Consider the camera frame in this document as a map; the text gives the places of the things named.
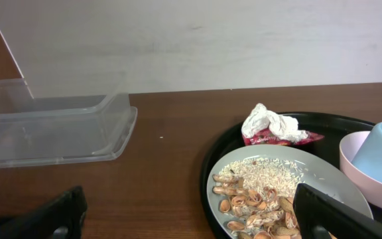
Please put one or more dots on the grey plate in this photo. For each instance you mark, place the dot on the grey plate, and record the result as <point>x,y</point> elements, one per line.
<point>317,172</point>

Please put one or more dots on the white tissue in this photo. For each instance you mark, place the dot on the white tissue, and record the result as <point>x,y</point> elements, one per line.
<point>282,127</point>

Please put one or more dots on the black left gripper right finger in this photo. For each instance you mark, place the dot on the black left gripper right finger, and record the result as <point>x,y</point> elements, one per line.
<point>322,217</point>

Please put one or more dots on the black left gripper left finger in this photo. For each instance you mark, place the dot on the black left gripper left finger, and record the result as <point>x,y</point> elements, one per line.
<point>62,217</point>

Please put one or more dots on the red snack wrapper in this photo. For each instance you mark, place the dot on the red snack wrapper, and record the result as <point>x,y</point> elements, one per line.
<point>265,136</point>

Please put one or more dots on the rice and nutshell scraps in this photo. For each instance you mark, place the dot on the rice and nutshell scraps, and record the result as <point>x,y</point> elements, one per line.
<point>258,194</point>

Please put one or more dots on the pink bowl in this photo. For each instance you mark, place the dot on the pink bowl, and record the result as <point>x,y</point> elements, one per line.
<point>369,187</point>

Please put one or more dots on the clear plastic bin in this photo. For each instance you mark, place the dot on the clear plastic bin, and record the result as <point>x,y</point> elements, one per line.
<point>52,126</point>

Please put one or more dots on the round black tray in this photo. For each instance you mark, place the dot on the round black tray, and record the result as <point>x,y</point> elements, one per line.
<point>333,127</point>

